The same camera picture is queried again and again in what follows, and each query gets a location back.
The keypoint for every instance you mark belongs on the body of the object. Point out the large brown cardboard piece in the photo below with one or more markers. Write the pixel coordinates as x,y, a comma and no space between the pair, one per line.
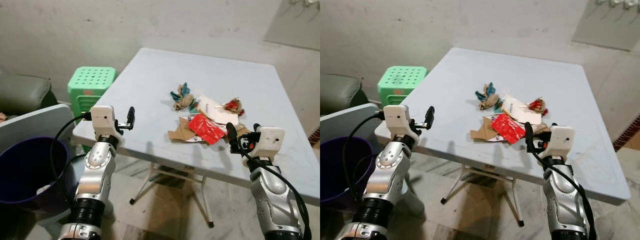
481,133
179,133

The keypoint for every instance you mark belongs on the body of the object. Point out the red plastic wrapper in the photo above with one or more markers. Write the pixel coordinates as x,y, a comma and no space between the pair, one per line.
205,128
507,128

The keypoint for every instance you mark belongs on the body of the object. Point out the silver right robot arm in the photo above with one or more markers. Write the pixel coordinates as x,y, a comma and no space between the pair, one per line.
562,195
272,195

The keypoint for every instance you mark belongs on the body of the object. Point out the grey plastic panel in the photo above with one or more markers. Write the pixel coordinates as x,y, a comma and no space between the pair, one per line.
345,122
30,125

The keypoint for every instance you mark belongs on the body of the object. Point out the white paper card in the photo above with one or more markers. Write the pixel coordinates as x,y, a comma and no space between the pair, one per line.
212,111
517,111

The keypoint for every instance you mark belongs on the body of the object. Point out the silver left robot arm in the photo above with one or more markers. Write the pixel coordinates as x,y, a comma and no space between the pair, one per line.
95,172
382,172

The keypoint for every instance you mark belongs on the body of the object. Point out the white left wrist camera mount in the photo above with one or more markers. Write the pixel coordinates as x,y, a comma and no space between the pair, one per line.
396,119
102,120

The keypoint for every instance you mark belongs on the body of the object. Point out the light blue folding table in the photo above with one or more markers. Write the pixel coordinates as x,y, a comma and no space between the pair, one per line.
150,82
575,95

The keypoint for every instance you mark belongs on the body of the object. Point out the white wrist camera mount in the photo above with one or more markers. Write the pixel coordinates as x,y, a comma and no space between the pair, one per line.
271,141
562,141
102,120
396,119

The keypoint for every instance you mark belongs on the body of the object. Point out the dark grey armchair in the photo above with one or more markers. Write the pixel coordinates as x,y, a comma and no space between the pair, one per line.
340,92
22,92

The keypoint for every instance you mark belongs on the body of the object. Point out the purple rubbish bin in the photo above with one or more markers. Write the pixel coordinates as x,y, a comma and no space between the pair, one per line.
332,172
22,170

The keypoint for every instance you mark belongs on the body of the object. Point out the green plastic stool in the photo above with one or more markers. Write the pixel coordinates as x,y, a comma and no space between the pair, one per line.
92,79
401,79

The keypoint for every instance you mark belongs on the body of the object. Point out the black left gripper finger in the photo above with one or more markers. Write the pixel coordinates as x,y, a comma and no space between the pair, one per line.
429,115
131,116

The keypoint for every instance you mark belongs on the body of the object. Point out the red and burlap ornament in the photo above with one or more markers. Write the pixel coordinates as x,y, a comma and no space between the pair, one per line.
537,104
232,105

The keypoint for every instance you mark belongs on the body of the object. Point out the teal and burlap ornament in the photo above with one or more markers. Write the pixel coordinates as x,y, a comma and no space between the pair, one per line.
182,98
488,97

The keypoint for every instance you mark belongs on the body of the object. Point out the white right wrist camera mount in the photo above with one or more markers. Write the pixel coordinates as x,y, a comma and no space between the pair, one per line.
271,141
562,141

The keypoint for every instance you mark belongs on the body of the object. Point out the small brown cardboard piece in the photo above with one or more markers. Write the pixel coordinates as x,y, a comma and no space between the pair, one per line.
541,129
242,130

